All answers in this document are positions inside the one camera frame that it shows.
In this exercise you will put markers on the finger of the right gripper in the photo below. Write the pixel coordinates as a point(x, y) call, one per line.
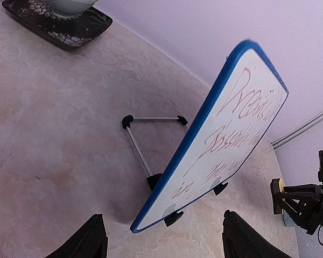
point(306, 215)
point(305, 192)

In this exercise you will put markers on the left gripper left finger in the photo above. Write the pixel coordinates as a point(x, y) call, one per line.
point(90, 240)

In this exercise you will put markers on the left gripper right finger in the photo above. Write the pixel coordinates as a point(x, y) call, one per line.
point(241, 240)

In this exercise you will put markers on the yellow whiteboard eraser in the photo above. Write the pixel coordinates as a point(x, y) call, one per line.
point(277, 188)

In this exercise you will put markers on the blue framed whiteboard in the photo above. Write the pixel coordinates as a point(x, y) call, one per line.
point(240, 107)

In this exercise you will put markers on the whiteboard metal stand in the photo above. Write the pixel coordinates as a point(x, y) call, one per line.
point(156, 156)

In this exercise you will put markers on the black patterned square plate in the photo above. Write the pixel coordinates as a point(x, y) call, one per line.
point(67, 33)

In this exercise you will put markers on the light green bowl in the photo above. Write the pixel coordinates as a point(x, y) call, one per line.
point(69, 8)

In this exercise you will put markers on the right aluminium frame post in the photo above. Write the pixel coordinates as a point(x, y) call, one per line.
point(298, 131)

